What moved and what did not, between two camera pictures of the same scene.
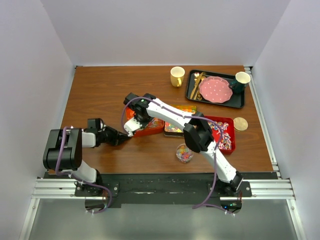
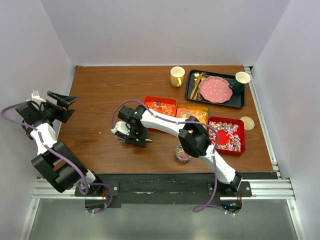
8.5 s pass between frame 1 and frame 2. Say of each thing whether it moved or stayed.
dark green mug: stayed
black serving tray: stayed
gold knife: stayed
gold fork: stayed
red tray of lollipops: moved
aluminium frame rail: stayed
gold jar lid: moved
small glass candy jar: stayed
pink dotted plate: stayed
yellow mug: stayed
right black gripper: moved
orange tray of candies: moved
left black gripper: moved
